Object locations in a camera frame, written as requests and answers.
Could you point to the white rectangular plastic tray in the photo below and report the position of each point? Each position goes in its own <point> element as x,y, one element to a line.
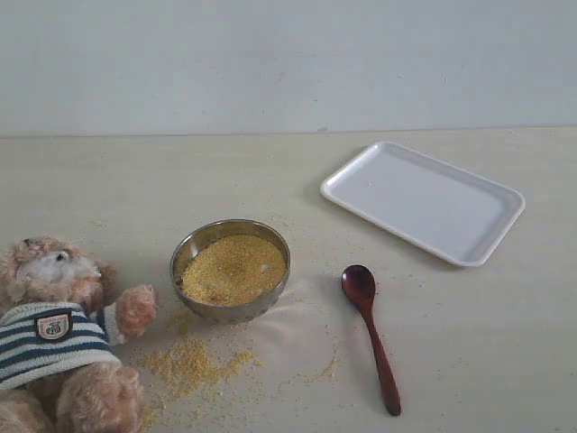
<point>451,213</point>

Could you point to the steel bowl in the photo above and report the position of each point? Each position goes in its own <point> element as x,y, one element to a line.
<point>200,239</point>

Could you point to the dark red wooden spoon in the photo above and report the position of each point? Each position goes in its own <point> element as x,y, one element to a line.
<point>359,287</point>

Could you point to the yellow millet in bowl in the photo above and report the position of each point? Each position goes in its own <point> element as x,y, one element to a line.
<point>233,271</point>

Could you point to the spilled yellow millet pile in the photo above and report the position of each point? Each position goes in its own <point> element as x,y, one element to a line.
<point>186,364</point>

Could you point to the plush teddy bear striped sweater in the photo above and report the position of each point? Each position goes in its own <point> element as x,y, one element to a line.
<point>59,372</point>

